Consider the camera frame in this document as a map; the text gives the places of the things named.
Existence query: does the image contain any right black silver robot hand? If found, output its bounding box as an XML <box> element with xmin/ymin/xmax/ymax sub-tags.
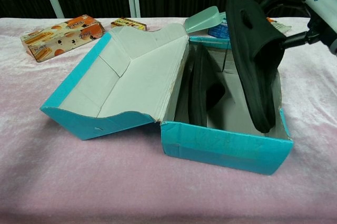
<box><xmin>259</xmin><ymin>0</ymin><xmax>337</xmax><ymax>57</ymax></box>

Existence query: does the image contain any black slipper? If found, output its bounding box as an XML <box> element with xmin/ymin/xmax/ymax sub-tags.
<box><xmin>225</xmin><ymin>0</ymin><xmax>287</xmax><ymax>134</ymax></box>
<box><xmin>175</xmin><ymin>44</ymin><xmax>227</xmax><ymax>128</ymax></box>

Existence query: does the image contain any teal cardboard shoe box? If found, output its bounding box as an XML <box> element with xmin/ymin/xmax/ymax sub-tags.
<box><xmin>39</xmin><ymin>23</ymin><xmax>294</xmax><ymax>176</ymax></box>

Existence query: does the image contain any blue cookie box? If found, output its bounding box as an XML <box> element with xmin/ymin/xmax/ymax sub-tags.
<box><xmin>207</xmin><ymin>17</ymin><xmax>233</xmax><ymax>38</ymax></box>

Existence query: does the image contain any small yellow brown box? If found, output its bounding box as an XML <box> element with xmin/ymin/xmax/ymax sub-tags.
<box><xmin>111</xmin><ymin>17</ymin><xmax>147</xmax><ymax>33</ymax></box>

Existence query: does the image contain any orange biscuit box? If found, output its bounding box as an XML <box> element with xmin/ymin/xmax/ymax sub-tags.
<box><xmin>20</xmin><ymin>14</ymin><xmax>106</xmax><ymax>63</ymax></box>

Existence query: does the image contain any orange white snack packet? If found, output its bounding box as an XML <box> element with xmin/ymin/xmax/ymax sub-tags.
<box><xmin>265</xmin><ymin>16</ymin><xmax>292</xmax><ymax>35</ymax></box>

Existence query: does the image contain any mint green plastic scoop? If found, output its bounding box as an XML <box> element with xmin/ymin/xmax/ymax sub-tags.
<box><xmin>183</xmin><ymin>5</ymin><xmax>227</xmax><ymax>36</ymax></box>

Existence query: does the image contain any pink velvet tablecloth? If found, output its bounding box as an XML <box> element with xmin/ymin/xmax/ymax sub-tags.
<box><xmin>0</xmin><ymin>17</ymin><xmax>337</xmax><ymax>224</ymax></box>

